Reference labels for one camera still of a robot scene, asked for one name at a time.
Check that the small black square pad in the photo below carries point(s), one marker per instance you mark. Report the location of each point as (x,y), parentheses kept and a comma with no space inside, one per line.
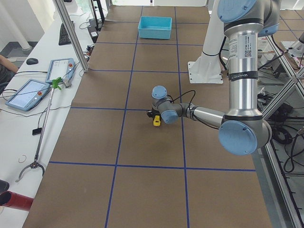
(36,131)

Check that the yellow beetle toy car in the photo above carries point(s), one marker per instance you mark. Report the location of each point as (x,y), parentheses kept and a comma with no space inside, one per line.
(156,121)

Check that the far blue teach pendant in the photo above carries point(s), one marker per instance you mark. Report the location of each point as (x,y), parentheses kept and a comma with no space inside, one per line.
(63,68)

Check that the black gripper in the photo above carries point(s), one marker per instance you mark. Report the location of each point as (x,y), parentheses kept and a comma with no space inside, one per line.
(150,113)

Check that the light blue plastic bin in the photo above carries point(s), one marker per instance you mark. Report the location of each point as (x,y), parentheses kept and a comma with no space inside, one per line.
(155,27)

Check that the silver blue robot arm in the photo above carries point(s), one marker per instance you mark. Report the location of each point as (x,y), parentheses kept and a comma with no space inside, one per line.
(242,129)

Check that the blue teach pendant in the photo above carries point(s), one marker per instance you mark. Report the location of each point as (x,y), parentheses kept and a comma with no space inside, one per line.
(63,68)
(29,95)

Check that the black keyboard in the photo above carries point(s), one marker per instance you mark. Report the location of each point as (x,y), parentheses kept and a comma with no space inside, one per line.
(63,36)

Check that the black computer mouse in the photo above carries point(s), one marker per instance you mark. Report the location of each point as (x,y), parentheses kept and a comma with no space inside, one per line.
(31,61)

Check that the red cylinder tube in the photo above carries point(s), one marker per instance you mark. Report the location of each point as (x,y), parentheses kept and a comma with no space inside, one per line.
(15,201)

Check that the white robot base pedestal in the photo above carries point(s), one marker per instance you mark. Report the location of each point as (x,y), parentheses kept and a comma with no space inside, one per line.
(206,69)

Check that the aluminium frame post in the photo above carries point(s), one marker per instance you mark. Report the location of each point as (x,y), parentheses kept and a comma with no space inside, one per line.
(59,4)

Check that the near blue teach pendant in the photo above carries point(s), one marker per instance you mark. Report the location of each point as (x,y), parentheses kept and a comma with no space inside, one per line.
(29,95)

